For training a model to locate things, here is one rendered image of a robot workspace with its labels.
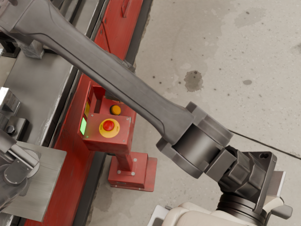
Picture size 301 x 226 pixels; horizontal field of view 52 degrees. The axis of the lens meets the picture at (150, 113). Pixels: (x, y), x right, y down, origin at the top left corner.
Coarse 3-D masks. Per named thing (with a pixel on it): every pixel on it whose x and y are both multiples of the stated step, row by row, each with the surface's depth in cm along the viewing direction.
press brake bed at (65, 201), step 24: (120, 0) 149; (144, 0) 230; (96, 24) 123; (120, 24) 157; (144, 24) 222; (120, 48) 166; (72, 96) 112; (72, 120) 117; (48, 144) 101; (72, 144) 122; (72, 168) 127; (96, 168) 176; (72, 192) 133; (48, 216) 112; (72, 216) 139
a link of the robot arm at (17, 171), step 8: (0, 136) 59; (8, 136) 60; (0, 144) 58; (8, 144) 59; (0, 152) 57; (0, 160) 57; (8, 160) 57; (16, 160) 56; (8, 168) 54; (16, 168) 55; (24, 168) 56; (8, 176) 53; (16, 176) 54; (24, 176) 55; (16, 184) 53
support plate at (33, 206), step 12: (24, 144) 82; (48, 156) 80; (60, 156) 80; (48, 168) 79; (60, 168) 79; (36, 180) 78; (48, 180) 78; (36, 192) 76; (48, 192) 76; (12, 204) 75; (24, 204) 75; (36, 204) 75; (24, 216) 74; (36, 216) 74
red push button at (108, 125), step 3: (108, 120) 105; (105, 123) 105; (108, 123) 105; (111, 123) 105; (105, 126) 104; (108, 126) 104; (111, 126) 104; (105, 129) 104; (108, 129) 104; (111, 129) 104
